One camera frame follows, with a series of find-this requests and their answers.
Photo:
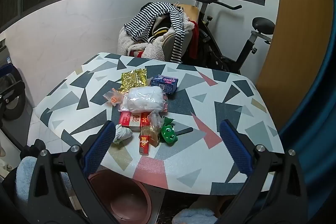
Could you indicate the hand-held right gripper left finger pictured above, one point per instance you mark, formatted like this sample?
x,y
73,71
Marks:
x,y
99,148

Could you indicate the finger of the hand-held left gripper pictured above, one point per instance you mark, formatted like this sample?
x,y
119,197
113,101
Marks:
x,y
5,70
13,90

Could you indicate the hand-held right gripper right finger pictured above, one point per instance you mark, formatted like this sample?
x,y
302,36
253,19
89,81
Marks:
x,y
236,148

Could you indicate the white tissue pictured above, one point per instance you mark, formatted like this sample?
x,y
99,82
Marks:
x,y
122,133

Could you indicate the red cardboard box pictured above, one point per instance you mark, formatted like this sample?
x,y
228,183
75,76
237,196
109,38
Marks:
x,y
131,120

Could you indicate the red yellow snack packet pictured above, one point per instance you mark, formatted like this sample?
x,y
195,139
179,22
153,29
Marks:
x,y
143,145

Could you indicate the small clear orange packet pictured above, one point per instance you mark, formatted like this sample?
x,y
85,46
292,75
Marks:
x,y
114,99

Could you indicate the brown plastic bin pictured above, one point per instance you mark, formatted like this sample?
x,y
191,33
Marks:
x,y
123,203

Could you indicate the clear plastic wrapper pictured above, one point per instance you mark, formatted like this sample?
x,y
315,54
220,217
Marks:
x,y
155,120

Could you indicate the white plastic bag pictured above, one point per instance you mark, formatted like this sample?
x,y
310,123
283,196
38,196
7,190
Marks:
x,y
143,99

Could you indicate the green frog toy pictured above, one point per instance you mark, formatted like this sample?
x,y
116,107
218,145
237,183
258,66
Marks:
x,y
169,134

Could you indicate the gold foil wrapper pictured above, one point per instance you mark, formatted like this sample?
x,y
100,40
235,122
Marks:
x,y
132,78

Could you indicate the pink edged clear packet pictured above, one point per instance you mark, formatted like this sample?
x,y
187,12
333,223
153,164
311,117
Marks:
x,y
166,104

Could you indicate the blue cardboard box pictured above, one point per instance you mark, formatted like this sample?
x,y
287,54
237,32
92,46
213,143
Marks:
x,y
165,82

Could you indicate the geometric patterned folding table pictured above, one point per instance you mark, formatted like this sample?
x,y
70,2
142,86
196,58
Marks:
x,y
210,113

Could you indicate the light blue fuzzy pants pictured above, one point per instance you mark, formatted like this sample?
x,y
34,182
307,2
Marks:
x,y
25,176

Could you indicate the blue curtain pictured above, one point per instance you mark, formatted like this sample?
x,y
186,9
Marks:
x,y
320,121

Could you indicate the black exercise bike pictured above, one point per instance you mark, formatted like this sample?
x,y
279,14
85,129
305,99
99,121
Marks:
x,y
210,40

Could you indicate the white fleece blanket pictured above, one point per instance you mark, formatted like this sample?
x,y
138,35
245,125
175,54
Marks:
x,y
155,50

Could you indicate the red cloth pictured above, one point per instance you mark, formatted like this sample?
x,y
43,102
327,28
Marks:
x,y
194,40

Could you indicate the dark jacket with striped cuffs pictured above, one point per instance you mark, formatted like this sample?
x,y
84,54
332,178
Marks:
x,y
160,29

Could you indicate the black white striped shirt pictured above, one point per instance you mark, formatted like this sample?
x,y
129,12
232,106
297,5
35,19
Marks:
x,y
147,16

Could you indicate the tan chair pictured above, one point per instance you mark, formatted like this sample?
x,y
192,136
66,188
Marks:
x,y
190,12

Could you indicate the wooden wall panel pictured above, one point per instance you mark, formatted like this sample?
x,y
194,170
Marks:
x,y
296,29

